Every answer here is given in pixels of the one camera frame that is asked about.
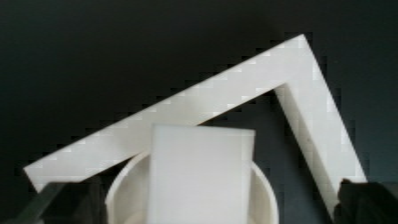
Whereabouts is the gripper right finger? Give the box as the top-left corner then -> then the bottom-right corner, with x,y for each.
333,179 -> 398,224

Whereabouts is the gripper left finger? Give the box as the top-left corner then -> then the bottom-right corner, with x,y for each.
14,177 -> 106,224

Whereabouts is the white stool leg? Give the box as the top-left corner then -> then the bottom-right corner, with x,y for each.
145,125 -> 255,224

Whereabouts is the white U-shaped fence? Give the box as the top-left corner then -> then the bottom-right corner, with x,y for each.
24,36 -> 365,207

